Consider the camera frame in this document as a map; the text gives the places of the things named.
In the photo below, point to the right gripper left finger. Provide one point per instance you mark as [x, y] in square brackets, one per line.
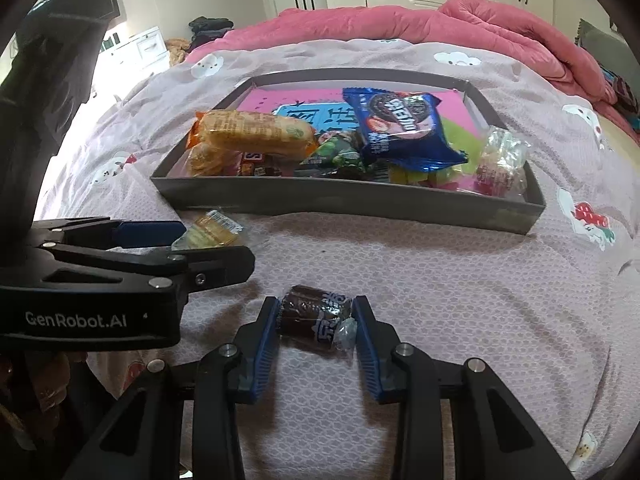
[140, 437]

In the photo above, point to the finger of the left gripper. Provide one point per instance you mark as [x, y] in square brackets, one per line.
[105, 233]
[62, 274]

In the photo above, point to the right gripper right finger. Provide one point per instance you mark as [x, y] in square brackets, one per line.
[494, 436]

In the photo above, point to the small yellow cake packet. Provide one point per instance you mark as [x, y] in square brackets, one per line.
[211, 230]

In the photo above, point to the Snickers bar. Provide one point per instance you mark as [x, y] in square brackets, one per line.
[259, 165]

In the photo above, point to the dark chocolate cake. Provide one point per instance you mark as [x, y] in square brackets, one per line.
[318, 318]

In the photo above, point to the orange biscuit pack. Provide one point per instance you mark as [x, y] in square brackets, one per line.
[252, 132]

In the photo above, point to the green peas black packet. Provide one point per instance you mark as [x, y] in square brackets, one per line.
[338, 156]

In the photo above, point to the blue Oreo packet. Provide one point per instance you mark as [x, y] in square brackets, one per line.
[397, 127]

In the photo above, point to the clear pink candy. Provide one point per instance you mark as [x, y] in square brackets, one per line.
[500, 169]

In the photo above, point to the green milk candy bag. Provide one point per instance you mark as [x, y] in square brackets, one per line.
[452, 172]

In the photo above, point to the clear bag rice crackers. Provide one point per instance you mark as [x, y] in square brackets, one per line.
[205, 160]

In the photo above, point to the lilac patterned bed sheet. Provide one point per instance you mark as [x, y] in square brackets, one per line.
[555, 313]

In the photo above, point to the white drawer cabinet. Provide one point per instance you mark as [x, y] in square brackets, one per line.
[124, 63]

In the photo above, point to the tan fuzzy garment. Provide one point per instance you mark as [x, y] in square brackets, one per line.
[178, 49]

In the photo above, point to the pink blue children's book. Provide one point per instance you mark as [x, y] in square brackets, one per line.
[326, 110]

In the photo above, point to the pile of dark clothes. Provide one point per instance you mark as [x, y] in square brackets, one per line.
[208, 29]

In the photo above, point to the dark cardboard box tray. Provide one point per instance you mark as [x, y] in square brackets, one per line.
[286, 195]

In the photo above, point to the colourful folded clothes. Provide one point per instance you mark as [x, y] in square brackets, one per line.
[626, 102]

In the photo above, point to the pink fleece blanket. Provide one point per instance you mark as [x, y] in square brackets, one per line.
[478, 24]

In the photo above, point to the grey padded headboard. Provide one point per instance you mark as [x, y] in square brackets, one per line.
[611, 53]

